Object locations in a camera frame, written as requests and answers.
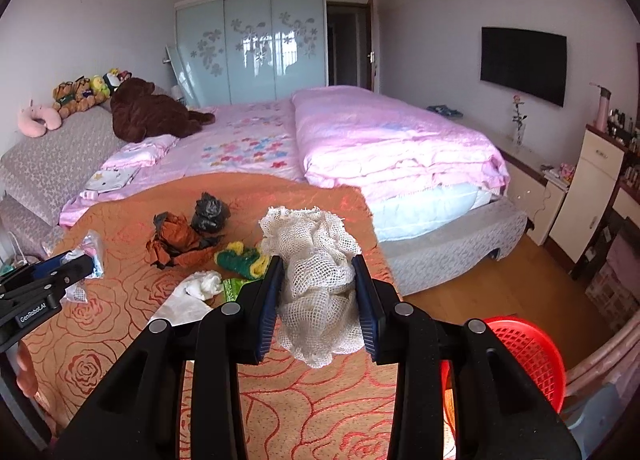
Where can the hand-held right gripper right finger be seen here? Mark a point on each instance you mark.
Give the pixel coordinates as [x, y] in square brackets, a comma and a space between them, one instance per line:
[372, 310]

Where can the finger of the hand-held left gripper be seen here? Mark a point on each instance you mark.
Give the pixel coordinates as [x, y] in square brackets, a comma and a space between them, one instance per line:
[75, 272]
[50, 266]

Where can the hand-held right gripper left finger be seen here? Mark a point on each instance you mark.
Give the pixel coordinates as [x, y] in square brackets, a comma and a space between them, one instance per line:
[262, 310]

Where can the clear plastic bag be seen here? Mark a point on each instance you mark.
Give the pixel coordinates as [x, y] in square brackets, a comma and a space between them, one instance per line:
[94, 247]

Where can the white tissue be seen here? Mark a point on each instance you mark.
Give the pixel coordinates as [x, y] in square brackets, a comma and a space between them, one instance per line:
[202, 285]

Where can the white net cloth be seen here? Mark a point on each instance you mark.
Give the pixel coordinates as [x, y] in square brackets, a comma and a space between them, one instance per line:
[315, 260]

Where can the black plastic bag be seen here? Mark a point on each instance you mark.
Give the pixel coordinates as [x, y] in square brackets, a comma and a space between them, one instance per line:
[210, 212]

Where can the red plastic basket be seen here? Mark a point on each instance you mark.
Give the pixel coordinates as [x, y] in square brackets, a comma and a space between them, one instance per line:
[530, 355]

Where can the person's left hand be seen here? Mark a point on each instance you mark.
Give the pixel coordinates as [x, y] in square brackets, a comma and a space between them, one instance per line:
[26, 370]

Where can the green wrapper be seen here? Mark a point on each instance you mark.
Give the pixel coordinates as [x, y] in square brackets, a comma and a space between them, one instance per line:
[232, 290]

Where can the green yellow sponge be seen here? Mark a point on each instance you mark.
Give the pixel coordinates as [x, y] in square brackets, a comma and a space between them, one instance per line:
[240, 257]

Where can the white flat paper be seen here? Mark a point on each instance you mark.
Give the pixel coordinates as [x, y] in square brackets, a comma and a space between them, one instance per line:
[180, 311]

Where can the orange patterned tablecloth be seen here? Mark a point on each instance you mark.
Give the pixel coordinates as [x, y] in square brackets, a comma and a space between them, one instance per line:
[125, 340]

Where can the grey upholstered bed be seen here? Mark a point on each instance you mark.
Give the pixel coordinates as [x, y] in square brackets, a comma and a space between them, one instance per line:
[450, 250]

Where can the white printed cloth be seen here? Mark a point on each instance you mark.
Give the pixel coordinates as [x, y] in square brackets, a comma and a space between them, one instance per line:
[112, 180]

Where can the brown crumpled wrapper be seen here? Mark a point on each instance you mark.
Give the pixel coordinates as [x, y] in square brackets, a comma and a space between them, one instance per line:
[175, 240]

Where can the grey patterned headboard cushion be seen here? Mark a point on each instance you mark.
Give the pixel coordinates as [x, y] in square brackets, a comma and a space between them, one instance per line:
[55, 155]

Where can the light blue quilt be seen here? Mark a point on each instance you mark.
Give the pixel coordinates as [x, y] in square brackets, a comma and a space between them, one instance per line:
[425, 210]

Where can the pink neck pillow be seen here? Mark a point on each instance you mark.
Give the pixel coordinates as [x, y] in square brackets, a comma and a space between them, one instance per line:
[30, 121]

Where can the pink floral bed sheet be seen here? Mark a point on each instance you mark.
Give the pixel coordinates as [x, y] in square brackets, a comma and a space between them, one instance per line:
[240, 150]

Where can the small brown plush bear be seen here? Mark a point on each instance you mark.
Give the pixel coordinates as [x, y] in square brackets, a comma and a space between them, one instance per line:
[87, 97]
[65, 100]

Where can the pink quilt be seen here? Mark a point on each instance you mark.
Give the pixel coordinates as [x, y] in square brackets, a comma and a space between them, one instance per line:
[390, 140]

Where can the large brown teddy bear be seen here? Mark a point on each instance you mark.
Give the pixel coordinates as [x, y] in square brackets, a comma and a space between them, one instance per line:
[150, 112]

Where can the yellow plush toy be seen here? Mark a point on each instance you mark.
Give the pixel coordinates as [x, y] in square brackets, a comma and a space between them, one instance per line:
[100, 85]

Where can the low cream cabinet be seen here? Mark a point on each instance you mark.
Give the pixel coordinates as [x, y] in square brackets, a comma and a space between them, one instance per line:
[525, 185]

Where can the penguin plush toy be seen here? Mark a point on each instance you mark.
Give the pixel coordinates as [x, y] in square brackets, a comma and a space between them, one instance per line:
[116, 79]

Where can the white leaning board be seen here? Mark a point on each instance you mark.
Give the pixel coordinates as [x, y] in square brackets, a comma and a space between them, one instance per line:
[181, 76]

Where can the stack of books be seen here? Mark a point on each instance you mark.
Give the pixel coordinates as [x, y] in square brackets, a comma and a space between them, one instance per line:
[552, 176]

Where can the rose in glass vase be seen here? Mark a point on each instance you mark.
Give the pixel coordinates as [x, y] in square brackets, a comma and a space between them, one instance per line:
[520, 134]

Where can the pink patterned curtain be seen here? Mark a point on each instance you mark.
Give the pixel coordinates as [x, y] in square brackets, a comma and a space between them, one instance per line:
[605, 350]

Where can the small pink box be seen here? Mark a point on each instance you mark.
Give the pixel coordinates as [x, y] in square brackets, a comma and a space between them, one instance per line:
[567, 171]

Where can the white storage box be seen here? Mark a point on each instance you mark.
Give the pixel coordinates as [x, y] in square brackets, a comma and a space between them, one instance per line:
[612, 290]

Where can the tall cream cabinet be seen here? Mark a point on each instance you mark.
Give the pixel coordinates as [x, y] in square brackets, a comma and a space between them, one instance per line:
[585, 190]

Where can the grey plastic stool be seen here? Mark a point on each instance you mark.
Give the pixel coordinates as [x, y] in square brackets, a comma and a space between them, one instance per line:
[595, 415]

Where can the glass door wardrobe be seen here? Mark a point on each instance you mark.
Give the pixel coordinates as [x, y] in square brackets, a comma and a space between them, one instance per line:
[250, 50]

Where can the white bedroom door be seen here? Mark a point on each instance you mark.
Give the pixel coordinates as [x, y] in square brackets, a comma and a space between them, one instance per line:
[373, 40]

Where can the pink bottle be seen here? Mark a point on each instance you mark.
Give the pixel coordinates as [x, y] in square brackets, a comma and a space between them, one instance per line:
[601, 112]

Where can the row of cosmetic bottles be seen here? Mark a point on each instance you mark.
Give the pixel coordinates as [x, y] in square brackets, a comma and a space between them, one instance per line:
[619, 122]

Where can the black wall television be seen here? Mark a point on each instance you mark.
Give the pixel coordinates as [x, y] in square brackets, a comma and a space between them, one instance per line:
[525, 65]

